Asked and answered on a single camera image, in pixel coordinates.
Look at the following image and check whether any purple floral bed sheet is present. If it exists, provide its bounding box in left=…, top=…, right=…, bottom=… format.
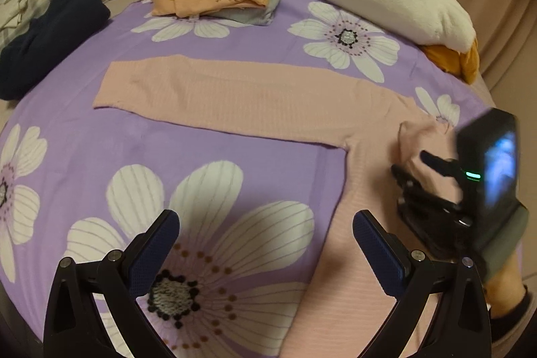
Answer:
left=1, top=0, right=486, bottom=357

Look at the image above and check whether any grey folded garment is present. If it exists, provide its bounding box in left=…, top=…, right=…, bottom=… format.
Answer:
left=201, top=0, right=280, bottom=25

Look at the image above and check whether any pink knit sweater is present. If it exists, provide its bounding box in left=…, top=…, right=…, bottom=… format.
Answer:
left=94, top=55, right=461, bottom=357

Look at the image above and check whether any person's right forearm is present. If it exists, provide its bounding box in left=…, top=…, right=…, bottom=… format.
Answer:
left=484, top=252, right=526, bottom=319

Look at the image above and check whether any dark navy folded garment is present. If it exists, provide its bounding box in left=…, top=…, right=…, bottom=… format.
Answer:
left=1, top=0, right=111, bottom=101

